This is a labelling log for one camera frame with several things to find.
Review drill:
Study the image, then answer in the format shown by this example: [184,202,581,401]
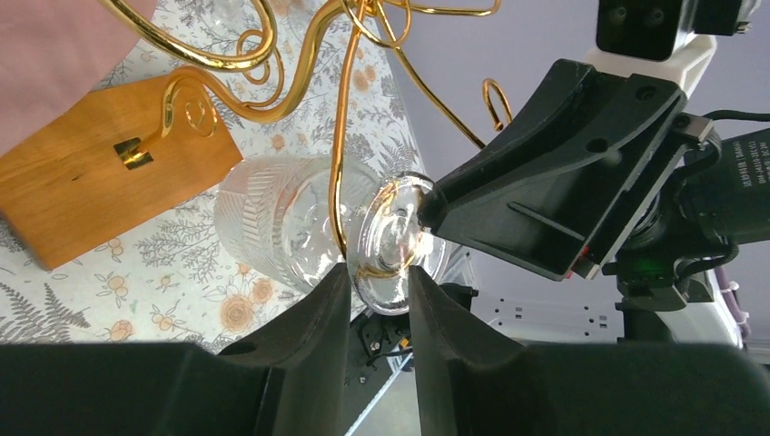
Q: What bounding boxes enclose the gold wire glass rack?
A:
[99,0,514,281]

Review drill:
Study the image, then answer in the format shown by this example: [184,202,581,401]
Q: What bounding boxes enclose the orange wooden rack base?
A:
[1,77,242,270]

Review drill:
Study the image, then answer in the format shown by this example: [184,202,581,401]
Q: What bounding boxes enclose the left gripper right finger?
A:
[408,267,769,435]

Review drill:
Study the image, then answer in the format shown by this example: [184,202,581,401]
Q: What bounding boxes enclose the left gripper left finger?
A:
[1,263,351,435]

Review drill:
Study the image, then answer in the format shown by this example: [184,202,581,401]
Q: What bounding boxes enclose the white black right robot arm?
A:
[419,59,769,320]

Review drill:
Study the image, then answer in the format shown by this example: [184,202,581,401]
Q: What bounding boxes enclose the pink shorts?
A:
[1,0,139,154]

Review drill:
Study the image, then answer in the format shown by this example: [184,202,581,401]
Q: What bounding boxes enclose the wine glass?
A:
[213,155,449,315]

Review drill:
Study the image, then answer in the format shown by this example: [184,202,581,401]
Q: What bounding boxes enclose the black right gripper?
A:
[419,59,722,283]

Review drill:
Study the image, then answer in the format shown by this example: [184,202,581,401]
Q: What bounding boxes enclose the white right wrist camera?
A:
[586,0,762,92]

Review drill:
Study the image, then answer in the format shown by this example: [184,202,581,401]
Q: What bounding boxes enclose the floral table mat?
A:
[1,1,454,351]

